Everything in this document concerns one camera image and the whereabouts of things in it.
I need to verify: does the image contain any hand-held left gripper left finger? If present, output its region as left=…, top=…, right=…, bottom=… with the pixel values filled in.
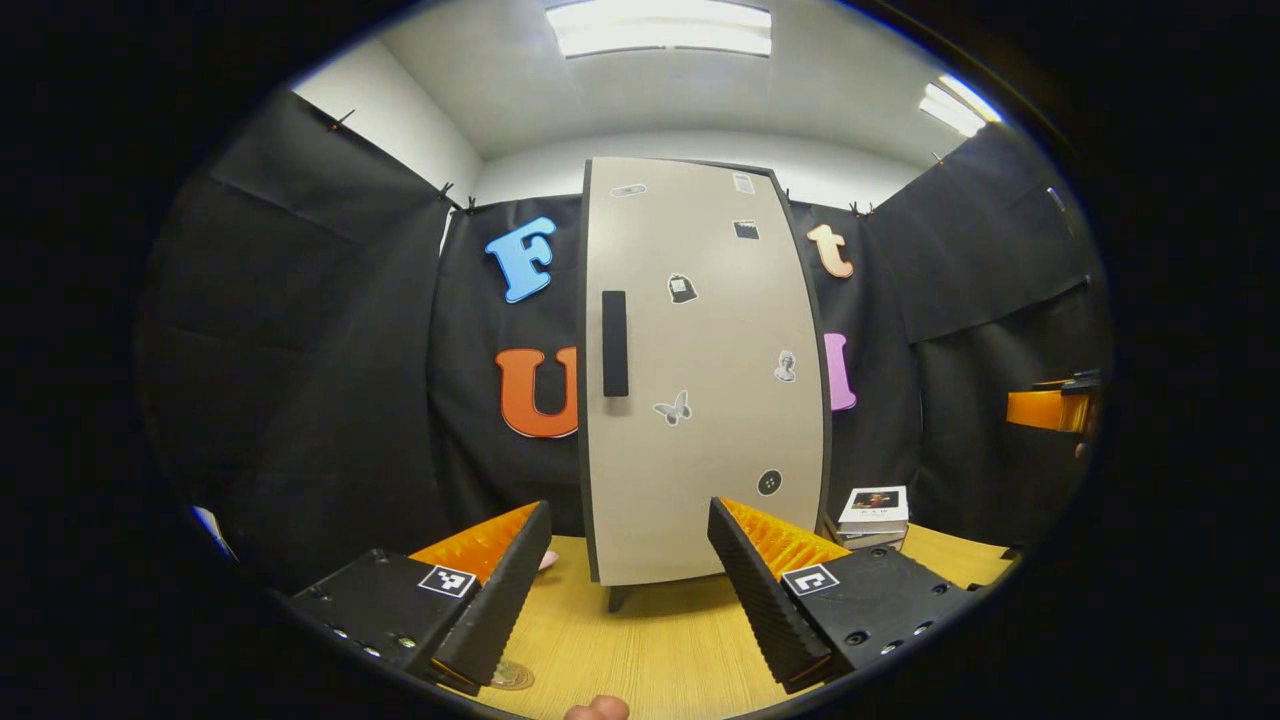
left=288, top=500, right=553, bottom=698

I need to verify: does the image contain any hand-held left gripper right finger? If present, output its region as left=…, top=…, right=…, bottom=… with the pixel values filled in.
left=706, top=496, right=979, bottom=695

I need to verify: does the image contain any beige cabinet door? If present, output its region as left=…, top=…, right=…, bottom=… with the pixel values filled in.
left=578, top=157, right=833, bottom=586

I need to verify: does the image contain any black cabinet door handle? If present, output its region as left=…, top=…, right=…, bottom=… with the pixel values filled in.
left=602, top=290, right=629, bottom=398

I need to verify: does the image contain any white photo-cover book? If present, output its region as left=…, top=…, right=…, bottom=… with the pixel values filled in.
left=838, top=486, right=911, bottom=534

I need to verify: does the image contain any black backdrop cloth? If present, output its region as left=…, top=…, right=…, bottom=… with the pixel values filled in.
left=135, top=88, right=1113, bottom=591

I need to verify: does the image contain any ceiling light panel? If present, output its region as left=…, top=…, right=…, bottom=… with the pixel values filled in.
left=920, top=75, right=1003, bottom=138
left=545, top=0, right=773, bottom=58

